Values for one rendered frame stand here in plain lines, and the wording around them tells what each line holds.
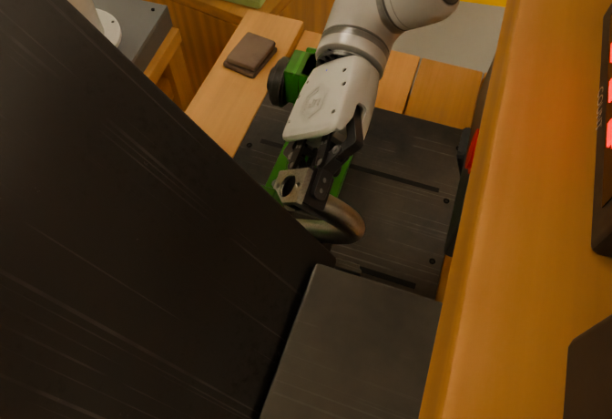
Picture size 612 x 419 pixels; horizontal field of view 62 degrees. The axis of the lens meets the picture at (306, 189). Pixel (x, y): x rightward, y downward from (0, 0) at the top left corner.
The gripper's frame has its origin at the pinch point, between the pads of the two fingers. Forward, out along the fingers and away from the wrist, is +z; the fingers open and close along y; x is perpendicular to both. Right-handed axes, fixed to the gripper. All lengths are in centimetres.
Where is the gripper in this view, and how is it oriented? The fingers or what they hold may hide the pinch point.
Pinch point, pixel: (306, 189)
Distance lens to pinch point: 56.0
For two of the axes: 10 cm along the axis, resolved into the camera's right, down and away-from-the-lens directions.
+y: 5.9, -0.3, -8.0
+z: -3.1, 9.1, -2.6
